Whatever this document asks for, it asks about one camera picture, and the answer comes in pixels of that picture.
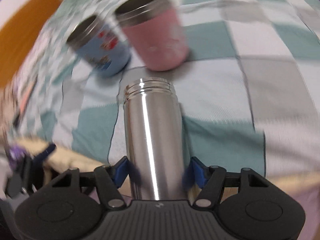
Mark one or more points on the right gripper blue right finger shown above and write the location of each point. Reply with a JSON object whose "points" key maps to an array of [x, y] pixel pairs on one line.
{"points": [[206, 176]]}

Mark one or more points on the purple box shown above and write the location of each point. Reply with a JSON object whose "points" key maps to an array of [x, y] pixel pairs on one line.
{"points": [[15, 154]]}

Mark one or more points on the checkered teal bed blanket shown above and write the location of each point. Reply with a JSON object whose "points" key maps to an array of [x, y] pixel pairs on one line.
{"points": [[249, 91]]}

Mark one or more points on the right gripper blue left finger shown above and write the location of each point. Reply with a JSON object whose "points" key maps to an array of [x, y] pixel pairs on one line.
{"points": [[114, 175]]}

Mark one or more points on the pink cup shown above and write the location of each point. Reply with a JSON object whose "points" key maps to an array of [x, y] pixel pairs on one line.
{"points": [[153, 29]]}

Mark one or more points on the wooden headboard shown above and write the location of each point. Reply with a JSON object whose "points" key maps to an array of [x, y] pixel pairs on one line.
{"points": [[20, 32]]}

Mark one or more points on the tall stainless steel flask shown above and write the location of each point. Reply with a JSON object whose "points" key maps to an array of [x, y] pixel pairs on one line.
{"points": [[154, 140]]}

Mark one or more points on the blue cartoon cup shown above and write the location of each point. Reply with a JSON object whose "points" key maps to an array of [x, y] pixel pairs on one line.
{"points": [[96, 42]]}

